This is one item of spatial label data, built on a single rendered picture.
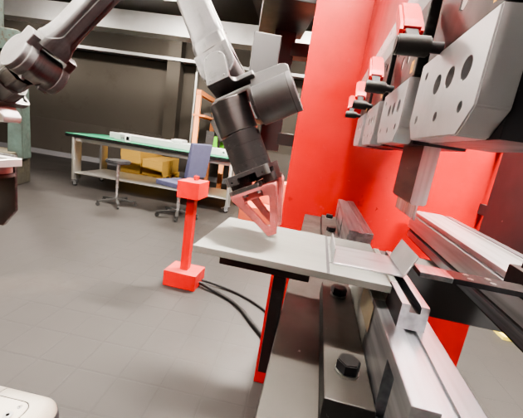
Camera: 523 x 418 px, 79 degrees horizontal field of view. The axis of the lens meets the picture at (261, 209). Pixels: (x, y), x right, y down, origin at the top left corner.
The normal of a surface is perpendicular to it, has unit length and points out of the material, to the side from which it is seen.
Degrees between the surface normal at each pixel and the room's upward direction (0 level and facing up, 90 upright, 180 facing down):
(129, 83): 90
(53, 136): 90
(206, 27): 58
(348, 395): 0
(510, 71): 90
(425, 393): 0
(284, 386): 0
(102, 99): 90
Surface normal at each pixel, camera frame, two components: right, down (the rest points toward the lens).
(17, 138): 0.18, 0.24
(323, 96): -0.18, 0.18
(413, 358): 0.14, -0.97
